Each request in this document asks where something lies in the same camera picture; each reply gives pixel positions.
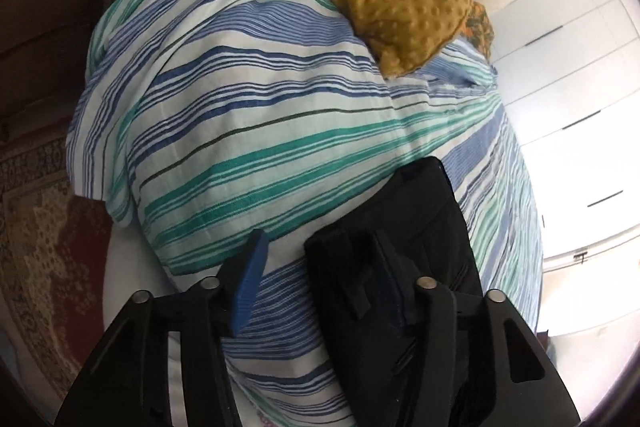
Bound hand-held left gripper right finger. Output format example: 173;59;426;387
372;234;582;427

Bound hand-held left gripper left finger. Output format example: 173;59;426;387
54;228;269;427

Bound black pants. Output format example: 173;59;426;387
304;156;487;427

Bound blue green striped duvet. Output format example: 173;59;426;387
65;0;546;427

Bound red patterned rug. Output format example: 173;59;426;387
0;132;113;403

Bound white wardrobe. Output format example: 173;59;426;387
487;0;640;273

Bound orange floral blanket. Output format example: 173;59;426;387
462;2;497;62

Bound brown wooden nightstand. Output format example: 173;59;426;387
0;0;108;128

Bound black wardrobe handle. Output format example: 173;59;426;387
525;26;567;46
560;110;604;128
587;190;625;208

